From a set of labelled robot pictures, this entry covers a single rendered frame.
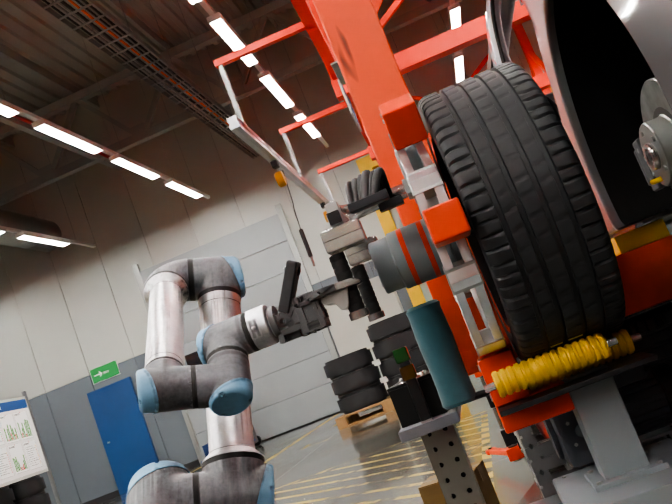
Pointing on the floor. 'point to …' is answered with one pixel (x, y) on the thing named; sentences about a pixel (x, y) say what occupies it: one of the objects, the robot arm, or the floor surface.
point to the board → (21, 444)
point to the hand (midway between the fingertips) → (354, 280)
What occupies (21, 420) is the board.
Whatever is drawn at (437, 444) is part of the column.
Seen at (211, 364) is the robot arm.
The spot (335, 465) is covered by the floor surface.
